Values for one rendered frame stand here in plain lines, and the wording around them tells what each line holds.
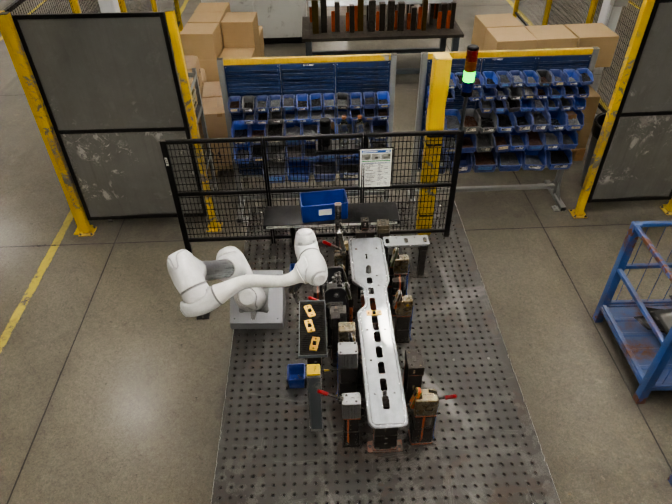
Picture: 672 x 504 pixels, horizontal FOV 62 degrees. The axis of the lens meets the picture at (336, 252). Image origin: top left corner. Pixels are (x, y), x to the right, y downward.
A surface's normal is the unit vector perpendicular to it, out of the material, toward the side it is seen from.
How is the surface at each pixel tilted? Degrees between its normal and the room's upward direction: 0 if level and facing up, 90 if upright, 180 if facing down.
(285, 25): 90
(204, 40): 90
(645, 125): 93
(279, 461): 0
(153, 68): 90
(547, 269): 0
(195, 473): 0
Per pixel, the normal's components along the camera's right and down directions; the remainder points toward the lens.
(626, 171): 0.11, 0.63
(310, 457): -0.01, -0.76
